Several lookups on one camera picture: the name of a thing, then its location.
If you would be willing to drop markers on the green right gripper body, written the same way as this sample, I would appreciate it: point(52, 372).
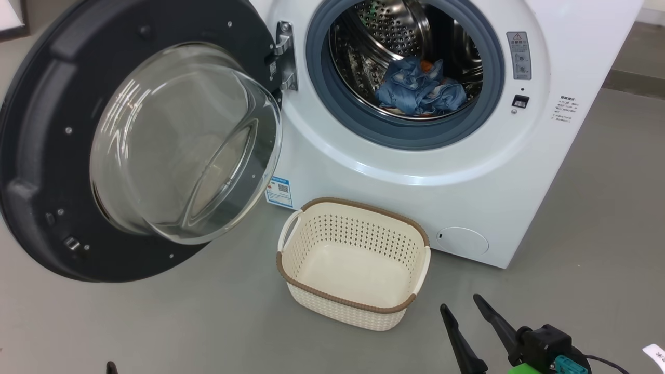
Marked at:
point(524, 370)

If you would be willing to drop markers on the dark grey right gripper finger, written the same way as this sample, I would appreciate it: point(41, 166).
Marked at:
point(499, 324)
point(465, 350)

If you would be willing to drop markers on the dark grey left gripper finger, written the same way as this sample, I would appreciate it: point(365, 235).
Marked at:
point(111, 369)

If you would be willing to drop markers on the dark grey glass washer door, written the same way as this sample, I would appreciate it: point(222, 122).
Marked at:
point(47, 156)

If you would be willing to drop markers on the blue bear print garment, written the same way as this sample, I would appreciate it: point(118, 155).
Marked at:
point(410, 85)

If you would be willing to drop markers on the cream perforated laundry basket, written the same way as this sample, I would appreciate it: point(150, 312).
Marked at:
point(358, 270)

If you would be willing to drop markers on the white front-load washing machine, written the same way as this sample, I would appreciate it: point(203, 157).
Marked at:
point(415, 182)

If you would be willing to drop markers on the metal door hinge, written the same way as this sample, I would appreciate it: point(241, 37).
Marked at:
point(284, 52)

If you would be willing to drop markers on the round white filter cover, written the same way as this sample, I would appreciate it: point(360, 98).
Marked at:
point(462, 241)

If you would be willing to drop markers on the blue white energy label sticker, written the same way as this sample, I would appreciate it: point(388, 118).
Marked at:
point(279, 191)

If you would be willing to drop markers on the grey warning label sticker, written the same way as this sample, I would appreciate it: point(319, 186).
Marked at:
point(518, 54)

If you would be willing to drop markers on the black framed white board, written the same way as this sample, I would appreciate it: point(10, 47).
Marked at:
point(10, 15)

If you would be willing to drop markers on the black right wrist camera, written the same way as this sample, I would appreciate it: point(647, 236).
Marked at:
point(545, 343)

